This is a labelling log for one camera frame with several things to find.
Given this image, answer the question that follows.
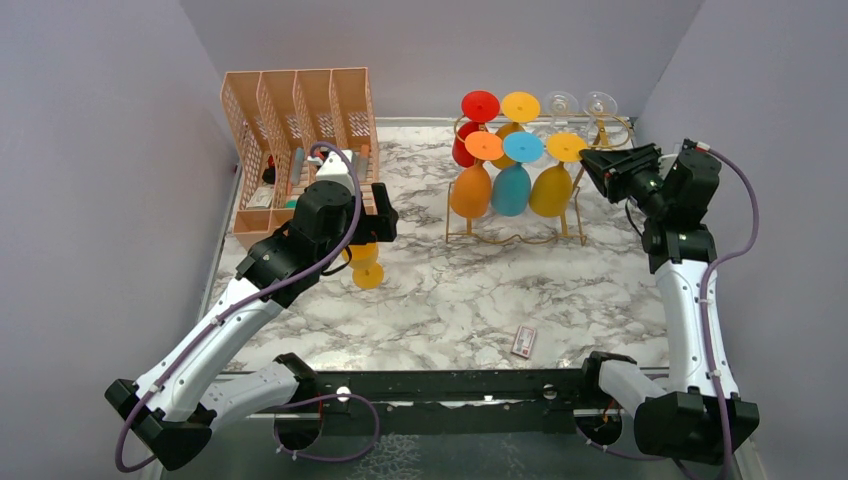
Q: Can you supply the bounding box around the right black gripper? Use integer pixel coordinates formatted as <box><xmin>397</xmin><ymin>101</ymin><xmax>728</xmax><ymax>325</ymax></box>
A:
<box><xmin>580</xmin><ymin>143</ymin><xmax>672</xmax><ymax>219</ymax></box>

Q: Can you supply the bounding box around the yellow wine glass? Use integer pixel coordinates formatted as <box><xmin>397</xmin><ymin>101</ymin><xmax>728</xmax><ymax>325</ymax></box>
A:
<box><xmin>496</xmin><ymin>91</ymin><xmax>541</xmax><ymax>140</ymax></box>
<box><xmin>343</xmin><ymin>243</ymin><xmax>384</xmax><ymax>290</ymax></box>
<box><xmin>528</xmin><ymin>134</ymin><xmax>587</xmax><ymax>218</ymax></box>

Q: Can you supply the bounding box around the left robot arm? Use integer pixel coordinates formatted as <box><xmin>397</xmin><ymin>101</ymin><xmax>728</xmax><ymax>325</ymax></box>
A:
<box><xmin>105</xmin><ymin>180</ymin><xmax>398</xmax><ymax>473</ymax></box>

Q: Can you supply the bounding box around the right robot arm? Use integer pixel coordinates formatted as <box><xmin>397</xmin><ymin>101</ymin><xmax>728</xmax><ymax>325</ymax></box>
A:
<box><xmin>576</xmin><ymin>140</ymin><xmax>760</xmax><ymax>467</ymax></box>

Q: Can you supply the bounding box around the clear wine glass right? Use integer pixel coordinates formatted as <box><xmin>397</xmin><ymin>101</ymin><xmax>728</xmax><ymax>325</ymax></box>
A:
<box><xmin>581</xmin><ymin>91</ymin><xmax>618</xmax><ymax>137</ymax></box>

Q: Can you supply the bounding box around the clear wine glass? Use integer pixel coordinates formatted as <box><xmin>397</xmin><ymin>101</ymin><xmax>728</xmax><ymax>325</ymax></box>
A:
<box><xmin>581</xmin><ymin>91</ymin><xmax>618</xmax><ymax>137</ymax></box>
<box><xmin>532</xmin><ymin>91</ymin><xmax>581</xmax><ymax>144</ymax></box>

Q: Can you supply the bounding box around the orange wine glass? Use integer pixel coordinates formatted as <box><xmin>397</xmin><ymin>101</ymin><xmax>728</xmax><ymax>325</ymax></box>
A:
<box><xmin>449</xmin><ymin>130</ymin><xmax>504</xmax><ymax>219</ymax></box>

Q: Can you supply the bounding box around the clear wine glass left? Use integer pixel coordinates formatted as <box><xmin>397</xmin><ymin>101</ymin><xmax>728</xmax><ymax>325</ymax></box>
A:
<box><xmin>532</xmin><ymin>91</ymin><xmax>581</xmax><ymax>144</ymax></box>

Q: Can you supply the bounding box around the blue wine glass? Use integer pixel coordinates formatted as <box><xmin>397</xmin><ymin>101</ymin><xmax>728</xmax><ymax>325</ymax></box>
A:
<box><xmin>491</xmin><ymin>132</ymin><xmax>545</xmax><ymax>217</ymax></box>

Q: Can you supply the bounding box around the red wine glass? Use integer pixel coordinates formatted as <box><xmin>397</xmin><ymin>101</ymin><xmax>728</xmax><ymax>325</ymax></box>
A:
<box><xmin>452</xmin><ymin>90</ymin><xmax>500</xmax><ymax>168</ymax></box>

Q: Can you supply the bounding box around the peach plastic file organizer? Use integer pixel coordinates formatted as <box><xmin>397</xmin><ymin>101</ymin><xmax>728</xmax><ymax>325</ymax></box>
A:
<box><xmin>220</xmin><ymin>67</ymin><xmax>379</xmax><ymax>248</ymax></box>

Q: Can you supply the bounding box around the small red white card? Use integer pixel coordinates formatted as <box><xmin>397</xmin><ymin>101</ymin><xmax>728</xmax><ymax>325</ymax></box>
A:
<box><xmin>510</xmin><ymin>325</ymin><xmax>536</xmax><ymax>359</ymax></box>

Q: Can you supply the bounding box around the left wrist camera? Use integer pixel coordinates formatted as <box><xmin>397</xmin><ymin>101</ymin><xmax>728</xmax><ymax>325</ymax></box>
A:
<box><xmin>315</xmin><ymin>151</ymin><xmax>355</xmax><ymax>195</ymax></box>

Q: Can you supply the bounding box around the gold wire glass rack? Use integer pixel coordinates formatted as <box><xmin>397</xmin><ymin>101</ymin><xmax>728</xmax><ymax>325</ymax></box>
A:
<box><xmin>445</xmin><ymin>114</ymin><xmax>633</xmax><ymax>246</ymax></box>

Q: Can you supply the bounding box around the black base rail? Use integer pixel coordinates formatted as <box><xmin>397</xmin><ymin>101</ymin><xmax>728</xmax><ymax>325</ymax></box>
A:
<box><xmin>218</xmin><ymin>368</ymin><xmax>737</xmax><ymax>439</ymax></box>

